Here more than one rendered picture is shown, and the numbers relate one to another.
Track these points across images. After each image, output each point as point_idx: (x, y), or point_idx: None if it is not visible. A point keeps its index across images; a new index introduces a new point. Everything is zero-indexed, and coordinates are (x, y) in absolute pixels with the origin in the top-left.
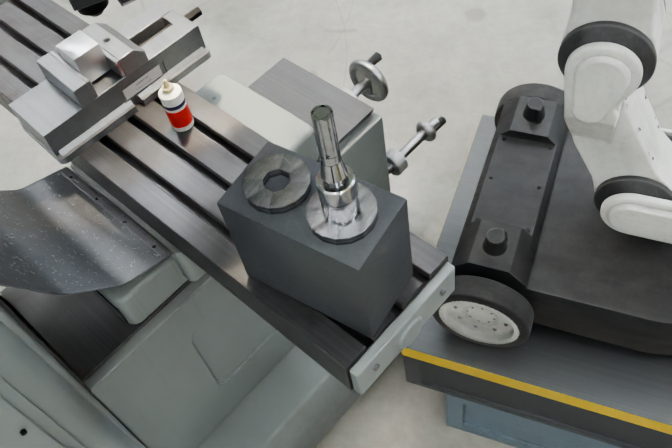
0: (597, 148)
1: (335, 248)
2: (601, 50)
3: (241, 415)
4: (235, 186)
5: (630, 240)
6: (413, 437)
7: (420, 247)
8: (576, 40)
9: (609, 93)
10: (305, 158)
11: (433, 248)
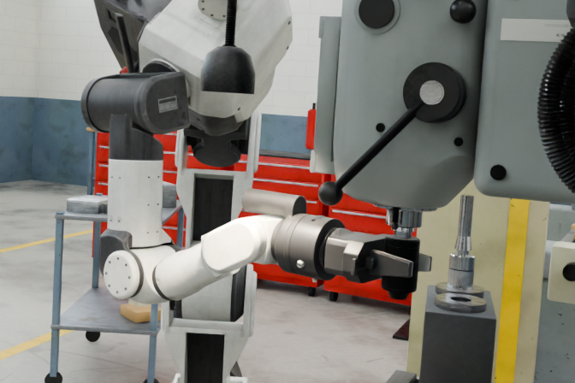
0: (228, 380)
1: (484, 294)
2: (252, 268)
3: None
4: (476, 315)
5: None
6: None
7: (398, 376)
8: (241, 274)
9: (255, 298)
10: (428, 302)
11: (394, 373)
